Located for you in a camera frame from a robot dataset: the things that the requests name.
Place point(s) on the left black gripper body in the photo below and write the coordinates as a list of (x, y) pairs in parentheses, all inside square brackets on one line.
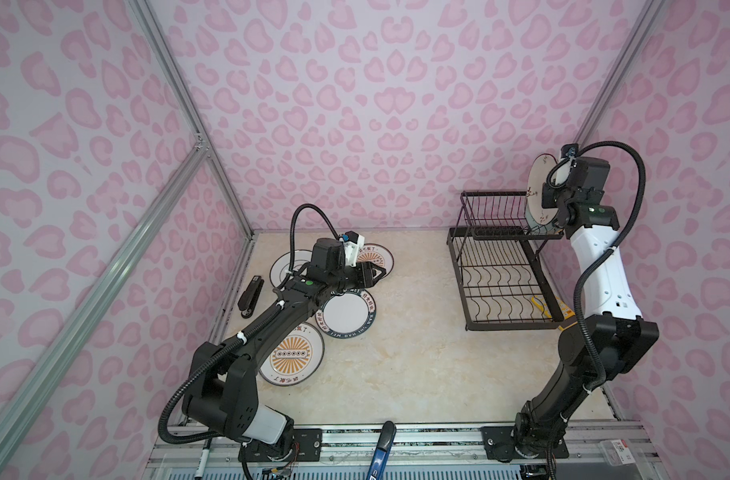
[(358, 277)]

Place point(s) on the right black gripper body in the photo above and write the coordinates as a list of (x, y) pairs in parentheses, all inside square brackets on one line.
[(555, 197)]

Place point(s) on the small orange sunburst plate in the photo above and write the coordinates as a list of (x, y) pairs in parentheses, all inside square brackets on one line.
[(377, 254)]

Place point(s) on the cream floral branch plate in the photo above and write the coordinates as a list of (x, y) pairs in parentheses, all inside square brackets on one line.
[(539, 218)]

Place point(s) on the green rim lettered plate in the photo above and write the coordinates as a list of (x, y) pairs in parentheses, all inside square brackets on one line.
[(348, 315)]

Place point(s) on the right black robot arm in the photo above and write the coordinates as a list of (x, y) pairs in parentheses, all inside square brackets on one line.
[(609, 335)]

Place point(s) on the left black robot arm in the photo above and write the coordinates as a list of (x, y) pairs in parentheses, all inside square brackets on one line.
[(220, 396)]

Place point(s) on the yellow black object behind rack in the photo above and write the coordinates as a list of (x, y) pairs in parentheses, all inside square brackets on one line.
[(559, 314)]

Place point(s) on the white plate grey cloud outline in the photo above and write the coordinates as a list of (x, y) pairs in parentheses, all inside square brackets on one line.
[(282, 266)]

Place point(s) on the large orange sunburst plate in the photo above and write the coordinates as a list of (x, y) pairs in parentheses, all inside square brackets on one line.
[(296, 358)]

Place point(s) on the black stapler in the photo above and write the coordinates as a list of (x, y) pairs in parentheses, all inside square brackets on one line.
[(249, 298)]

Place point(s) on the black marker pen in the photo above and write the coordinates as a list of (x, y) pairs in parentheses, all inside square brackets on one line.
[(203, 460)]

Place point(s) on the white label with red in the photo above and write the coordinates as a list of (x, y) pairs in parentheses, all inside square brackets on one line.
[(617, 452)]

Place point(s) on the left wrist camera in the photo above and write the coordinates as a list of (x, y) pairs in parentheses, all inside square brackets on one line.
[(352, 244)]

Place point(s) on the black wire dish rack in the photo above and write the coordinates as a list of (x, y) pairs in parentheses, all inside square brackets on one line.
[(497, 264)]

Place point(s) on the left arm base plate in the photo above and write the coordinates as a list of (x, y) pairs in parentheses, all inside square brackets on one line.
[(294, 444)]

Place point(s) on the blue handled tool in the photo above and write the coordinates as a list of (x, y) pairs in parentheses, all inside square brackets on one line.
[(382, 451)]

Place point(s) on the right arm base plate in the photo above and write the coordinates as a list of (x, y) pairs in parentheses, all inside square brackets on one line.
[(508, 443)]

